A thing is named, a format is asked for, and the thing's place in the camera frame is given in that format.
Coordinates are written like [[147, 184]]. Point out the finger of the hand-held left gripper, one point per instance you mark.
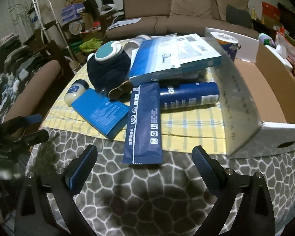
[[29, 119], [35, 137]]

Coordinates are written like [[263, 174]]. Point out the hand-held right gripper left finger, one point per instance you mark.
[[81, 172]]

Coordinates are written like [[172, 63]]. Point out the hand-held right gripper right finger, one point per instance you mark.
[[206, 172]]

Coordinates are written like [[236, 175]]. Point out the long navy printed packet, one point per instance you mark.
[[142, 127]]

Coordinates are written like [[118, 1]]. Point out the brown padded armrest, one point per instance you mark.
[[32, 88]]

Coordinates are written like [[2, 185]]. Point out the yellow checked cloth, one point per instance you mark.
[[186, 127]]

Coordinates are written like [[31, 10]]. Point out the small jar with blue lid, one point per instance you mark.
[[75, 94]]

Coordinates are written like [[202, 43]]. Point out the blue rectangular box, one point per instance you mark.
[[100, 113]]

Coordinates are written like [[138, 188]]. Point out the grey cell-patterned blanket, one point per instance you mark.
[[147, 196]]

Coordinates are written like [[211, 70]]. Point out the pile of clothes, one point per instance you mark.
[[12, 56]]

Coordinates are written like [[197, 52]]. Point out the large cardboard box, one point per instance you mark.
[[243, 108]]

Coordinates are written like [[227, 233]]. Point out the navy spray can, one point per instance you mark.
[[189, 95]]

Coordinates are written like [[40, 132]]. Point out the navy ice bag teal cap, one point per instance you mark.
[[108, 71]]

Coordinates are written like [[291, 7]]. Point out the green plastic bag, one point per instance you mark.
[[91, 44]]

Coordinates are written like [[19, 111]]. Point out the round tin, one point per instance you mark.
[[76, 27]]

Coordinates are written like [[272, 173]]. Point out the potted plant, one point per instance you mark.
[[22, 12]]

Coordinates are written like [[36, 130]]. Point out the white pole rack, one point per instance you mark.
[[36, 7]]

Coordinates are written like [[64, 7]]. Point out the stack of blue boxes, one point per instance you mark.
[[72, 13]]

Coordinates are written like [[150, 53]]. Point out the white box with teal edge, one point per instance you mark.
[[199, 51]]

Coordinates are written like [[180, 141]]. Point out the blue and white flat box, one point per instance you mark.
[[154, 61]]

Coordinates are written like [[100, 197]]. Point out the white round cup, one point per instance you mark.
[[131, 46]]

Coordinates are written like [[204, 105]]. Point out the blue and white tin can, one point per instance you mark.
[[226, 46]]

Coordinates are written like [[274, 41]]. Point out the white papers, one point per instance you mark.
[[124, 23]]

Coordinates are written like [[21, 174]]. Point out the white round container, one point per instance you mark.
[[143, 38]]

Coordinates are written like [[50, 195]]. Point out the dark grey cushion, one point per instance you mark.
[[238, 16]]

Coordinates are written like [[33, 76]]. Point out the shelf of red boxes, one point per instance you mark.
[[287, 29]]

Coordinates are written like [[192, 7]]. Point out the brown sofa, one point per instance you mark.
[[186, 5]]

